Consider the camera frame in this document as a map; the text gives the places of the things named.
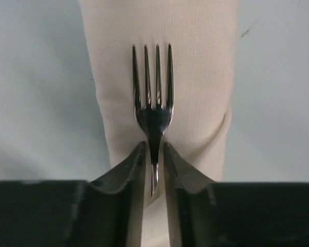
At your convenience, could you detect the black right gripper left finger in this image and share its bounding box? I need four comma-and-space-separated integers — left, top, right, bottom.
0, 142, 145, 246

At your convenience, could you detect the silver metal fork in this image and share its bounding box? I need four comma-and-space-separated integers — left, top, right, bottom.
132, 44, 174, 196

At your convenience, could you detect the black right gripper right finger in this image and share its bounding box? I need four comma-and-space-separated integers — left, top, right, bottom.
164, 143, 309, 246

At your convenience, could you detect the white cloth napkin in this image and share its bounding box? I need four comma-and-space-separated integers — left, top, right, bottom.
78, 0, 239, 208

